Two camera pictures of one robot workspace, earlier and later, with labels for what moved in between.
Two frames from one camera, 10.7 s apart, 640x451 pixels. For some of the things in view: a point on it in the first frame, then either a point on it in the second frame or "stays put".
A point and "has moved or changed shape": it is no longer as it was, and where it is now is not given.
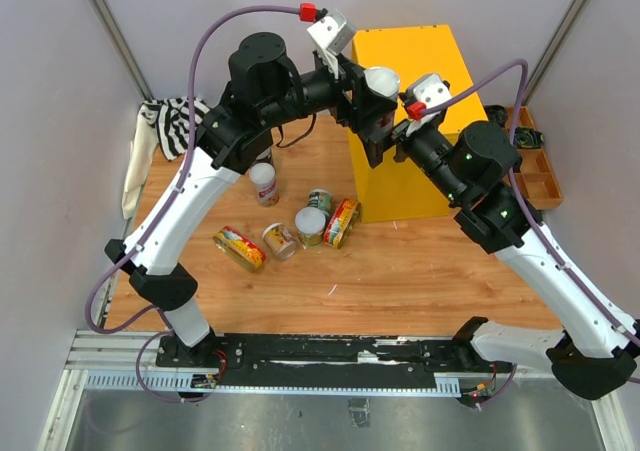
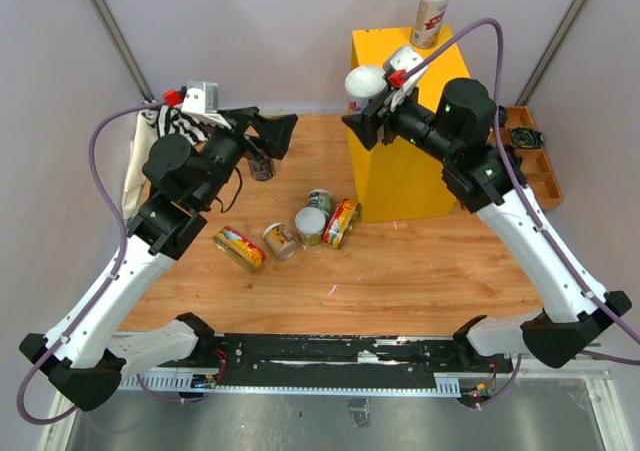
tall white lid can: (263, 175) has moved or changed shape
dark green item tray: (525, 137) stays put
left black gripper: (367, 105) -> (274, 132)
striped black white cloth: (171, 119) stays put
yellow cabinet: (393, 189) stays put
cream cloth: (141, 147) stays put
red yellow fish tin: (239, 249) stays put
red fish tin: (341, 222) stays put
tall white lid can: (385, 81) -> (432, 3)
